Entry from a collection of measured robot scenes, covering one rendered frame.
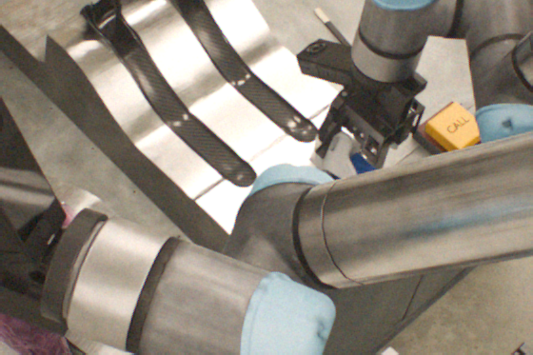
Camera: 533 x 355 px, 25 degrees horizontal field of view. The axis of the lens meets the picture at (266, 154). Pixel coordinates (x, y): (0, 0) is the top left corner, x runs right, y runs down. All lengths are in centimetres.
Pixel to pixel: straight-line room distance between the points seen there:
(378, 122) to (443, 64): 42
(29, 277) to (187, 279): 11
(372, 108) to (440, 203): 62
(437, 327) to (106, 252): 177
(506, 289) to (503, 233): 180
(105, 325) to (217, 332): 7
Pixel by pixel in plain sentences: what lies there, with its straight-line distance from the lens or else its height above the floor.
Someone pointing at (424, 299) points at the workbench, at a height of 12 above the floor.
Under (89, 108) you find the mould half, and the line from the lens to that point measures 154.
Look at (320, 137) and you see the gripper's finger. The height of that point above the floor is 98.
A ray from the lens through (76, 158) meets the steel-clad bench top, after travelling 158.
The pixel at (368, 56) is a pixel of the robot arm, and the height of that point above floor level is 114.
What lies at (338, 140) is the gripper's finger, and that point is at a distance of 141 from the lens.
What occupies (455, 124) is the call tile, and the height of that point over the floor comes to 84.
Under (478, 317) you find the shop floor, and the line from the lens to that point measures 248.
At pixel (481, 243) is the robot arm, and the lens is 75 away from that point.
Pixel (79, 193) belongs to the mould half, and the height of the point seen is 90.
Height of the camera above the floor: 208
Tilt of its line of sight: 53 degrees down
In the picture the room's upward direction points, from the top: 12 degrees clockwise
